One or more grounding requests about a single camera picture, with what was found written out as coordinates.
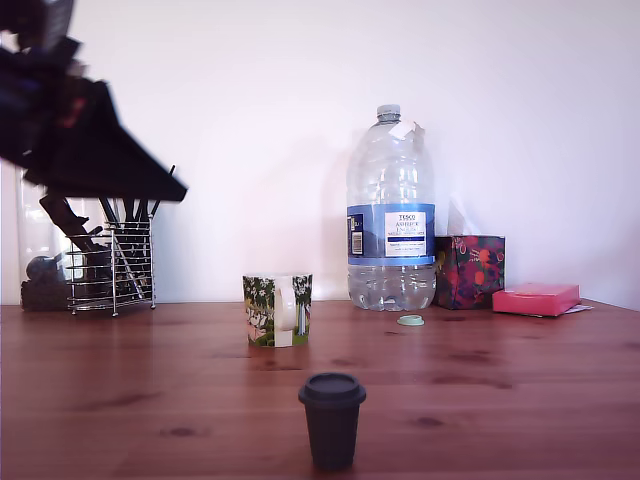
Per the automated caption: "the thin silver stick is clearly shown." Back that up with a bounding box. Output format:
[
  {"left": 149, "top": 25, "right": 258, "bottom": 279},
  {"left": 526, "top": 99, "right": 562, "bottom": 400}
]
[{"left": 112, "top": 219, "right": 143, "bottom": 299}]

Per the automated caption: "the black angular tool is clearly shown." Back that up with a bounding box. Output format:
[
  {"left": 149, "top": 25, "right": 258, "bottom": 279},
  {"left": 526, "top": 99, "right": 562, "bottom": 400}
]
[{"left": 38, "top": 195, "right": 105, "bottom": 254}]

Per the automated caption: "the dark brown heap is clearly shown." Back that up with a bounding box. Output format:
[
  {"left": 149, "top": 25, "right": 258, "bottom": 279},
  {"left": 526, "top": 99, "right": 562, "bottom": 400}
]
[{"left": 20, "top": 280, "right": 71, "bottom": 312}]

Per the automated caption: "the floral print white mug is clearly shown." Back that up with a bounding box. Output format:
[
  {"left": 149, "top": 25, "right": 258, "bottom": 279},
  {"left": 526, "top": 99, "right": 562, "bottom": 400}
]
[{"left": 242, "top": 272, "right": 314, "bottom": 350}]

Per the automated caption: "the flat pink box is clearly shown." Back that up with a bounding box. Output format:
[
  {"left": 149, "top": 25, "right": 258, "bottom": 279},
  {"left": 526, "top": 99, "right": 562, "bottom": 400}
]
[{"left": 492, "top": 282, "right": 582, "bottom": 318}]

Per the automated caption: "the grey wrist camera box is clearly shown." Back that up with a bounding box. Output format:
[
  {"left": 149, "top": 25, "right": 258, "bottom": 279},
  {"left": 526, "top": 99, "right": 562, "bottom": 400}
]
[{"left": 38, "top": 0, "right": 79, "bottom": 50}]

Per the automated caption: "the dark floral tissue box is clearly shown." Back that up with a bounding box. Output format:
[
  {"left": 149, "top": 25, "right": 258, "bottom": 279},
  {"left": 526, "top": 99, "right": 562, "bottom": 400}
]
[{"left": 432, "top": 233, "right": 507, "bottom": 310}]

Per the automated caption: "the dark round object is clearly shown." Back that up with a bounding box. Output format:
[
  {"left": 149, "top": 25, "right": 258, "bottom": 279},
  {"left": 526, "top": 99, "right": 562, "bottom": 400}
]
[{"left": 25, "top": 254, "right": 69, "bottom": 284}]

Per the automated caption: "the large clear water bottle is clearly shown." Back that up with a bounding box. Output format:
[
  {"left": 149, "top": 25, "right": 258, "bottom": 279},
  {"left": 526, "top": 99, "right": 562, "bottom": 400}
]
[{"left": 346, "top": 103, "right": 438, "bottom": 312}]

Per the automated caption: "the chrome wire utensil rack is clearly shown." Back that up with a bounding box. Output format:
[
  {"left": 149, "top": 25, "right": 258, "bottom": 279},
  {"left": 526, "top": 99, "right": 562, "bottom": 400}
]
[{"left": 66, "top": 219, "right": 156, "bottom": 317}]

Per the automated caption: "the clear container with white lid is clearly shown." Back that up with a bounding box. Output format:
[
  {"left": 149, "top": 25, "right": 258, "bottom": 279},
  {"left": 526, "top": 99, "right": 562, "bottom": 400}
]
[{"left": 16, "top": 167, "right": 120, "bottom": 312}]

